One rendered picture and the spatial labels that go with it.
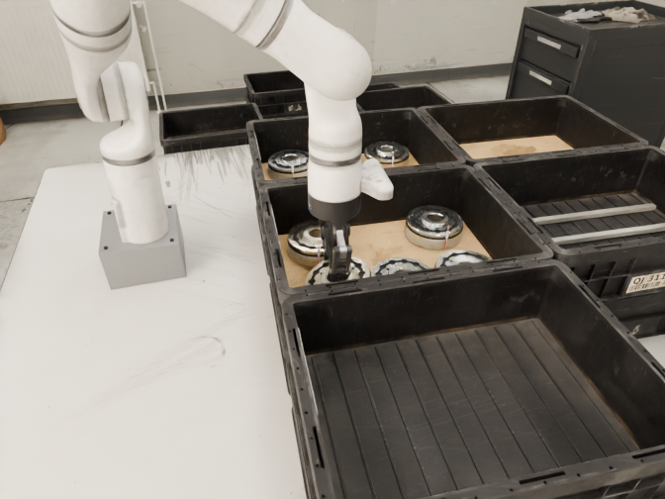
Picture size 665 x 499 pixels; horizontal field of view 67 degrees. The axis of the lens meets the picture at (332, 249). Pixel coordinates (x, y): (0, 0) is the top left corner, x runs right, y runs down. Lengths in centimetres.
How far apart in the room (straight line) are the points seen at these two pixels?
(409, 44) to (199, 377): 372
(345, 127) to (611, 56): 189
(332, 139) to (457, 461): 41
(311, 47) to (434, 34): 382
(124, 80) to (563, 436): 81
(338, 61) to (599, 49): 187
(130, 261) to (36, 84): 299
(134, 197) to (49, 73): 298
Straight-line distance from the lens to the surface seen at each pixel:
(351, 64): 59
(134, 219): 102
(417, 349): 73
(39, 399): 95
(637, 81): 259
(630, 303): 95
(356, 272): 75
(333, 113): 65
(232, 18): 58
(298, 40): 58
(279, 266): 72
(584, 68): 237
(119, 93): 91
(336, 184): 66
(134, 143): 94
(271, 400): 83
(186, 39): 392
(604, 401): 75
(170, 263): 106
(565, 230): 104
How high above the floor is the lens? 136
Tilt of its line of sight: 36 degrees down
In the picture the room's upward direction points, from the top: straight up
